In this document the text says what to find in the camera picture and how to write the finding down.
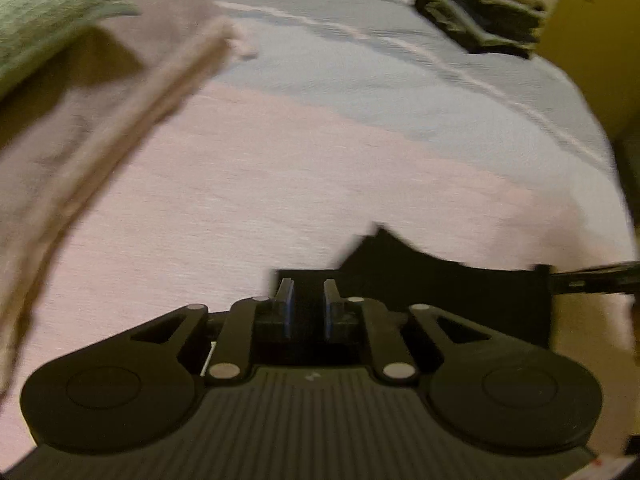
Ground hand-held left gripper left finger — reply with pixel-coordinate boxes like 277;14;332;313
131;278;294;386

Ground black long-sleeved sweater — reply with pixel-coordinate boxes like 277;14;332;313
272;222;552;367

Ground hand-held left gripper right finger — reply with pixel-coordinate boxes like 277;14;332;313
323;279;502;387

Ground green knitted cloth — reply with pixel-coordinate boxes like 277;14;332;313
0;0;143;98

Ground folded beige blanket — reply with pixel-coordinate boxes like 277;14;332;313
0;0;258;401

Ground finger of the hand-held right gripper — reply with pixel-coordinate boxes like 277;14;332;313
534;259;640;297

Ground pile of dark clothes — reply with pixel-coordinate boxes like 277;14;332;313
413;0;549;59

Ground pink and grey bedspread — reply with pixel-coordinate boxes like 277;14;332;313
0;0;637;466

